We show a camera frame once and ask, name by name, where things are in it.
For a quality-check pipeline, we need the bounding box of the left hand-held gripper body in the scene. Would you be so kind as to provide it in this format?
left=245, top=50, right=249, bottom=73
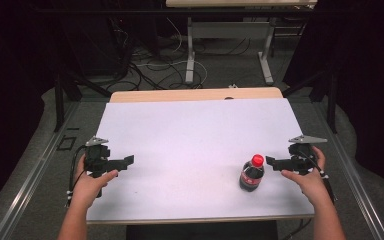
left=83, top=135, right=112, bottom=179

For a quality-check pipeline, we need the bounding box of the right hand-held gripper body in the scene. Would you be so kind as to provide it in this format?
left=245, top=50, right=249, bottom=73
left=287, top=134, right=329, bottom=176

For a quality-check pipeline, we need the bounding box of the red bottle cap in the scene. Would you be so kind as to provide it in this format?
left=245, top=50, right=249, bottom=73
left=250, top=153, right=266, bottom=168

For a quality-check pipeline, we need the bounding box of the dark cola bottle red label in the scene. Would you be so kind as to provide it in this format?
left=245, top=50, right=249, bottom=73
left=238, top=153, right=266, bottom=193

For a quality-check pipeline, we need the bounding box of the person's left hand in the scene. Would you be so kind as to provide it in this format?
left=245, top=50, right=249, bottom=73
left=70, top=154, right=120, bottom=210

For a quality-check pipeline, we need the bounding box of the person's right hand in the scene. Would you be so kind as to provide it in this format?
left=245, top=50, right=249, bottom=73
left=280, top=145, right=332, bottom=208

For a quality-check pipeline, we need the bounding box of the black metal stand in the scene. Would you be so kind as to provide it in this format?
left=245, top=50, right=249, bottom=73
left=53, top=69, right=113, bottom=133
left=281, top=68, right=340, bottom=135

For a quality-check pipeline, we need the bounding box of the white table sheet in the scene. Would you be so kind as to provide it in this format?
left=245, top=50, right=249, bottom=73
left=85, top=97, right=316, bottom=224

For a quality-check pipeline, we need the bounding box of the light wooden table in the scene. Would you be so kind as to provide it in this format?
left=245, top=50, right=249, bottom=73
left=85, top=87, right=316, bottom=225

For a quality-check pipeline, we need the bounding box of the dark curtain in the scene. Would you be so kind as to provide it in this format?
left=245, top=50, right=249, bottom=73
left=283, top=0, right=384, bottom=198
left=0, top=0, right=63, bottom=222

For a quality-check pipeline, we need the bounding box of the white metal-legged desk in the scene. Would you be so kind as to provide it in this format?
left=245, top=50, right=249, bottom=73
left=165, top=0, right=318, bottom=86

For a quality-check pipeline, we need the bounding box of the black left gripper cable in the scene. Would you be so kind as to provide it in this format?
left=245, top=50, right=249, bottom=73
left=65, top=144, right=89, bottom=209

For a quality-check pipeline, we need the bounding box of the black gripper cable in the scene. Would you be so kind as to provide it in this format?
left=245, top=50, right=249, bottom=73
left=296, top=149, right=338, bottom=204
left=65, top=144, right=89, bottom=209

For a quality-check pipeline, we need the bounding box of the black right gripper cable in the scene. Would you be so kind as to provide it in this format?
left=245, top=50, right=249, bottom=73
left=296, top=149, right=338, bottom=204

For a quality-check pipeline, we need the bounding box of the aluminium floor rail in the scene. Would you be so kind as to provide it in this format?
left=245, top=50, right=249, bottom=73
left=313, top=99, right=384, bottom=240
left=0, top=101, right=81, bottom=240

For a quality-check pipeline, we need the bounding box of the tangle of black floor cables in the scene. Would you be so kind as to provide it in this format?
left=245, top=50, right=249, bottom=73
left=106, top=18, right=251, bottom=92

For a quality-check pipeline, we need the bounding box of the white floor cable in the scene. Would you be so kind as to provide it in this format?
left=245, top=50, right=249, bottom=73
left=135, top=18, right=208, bottom=88

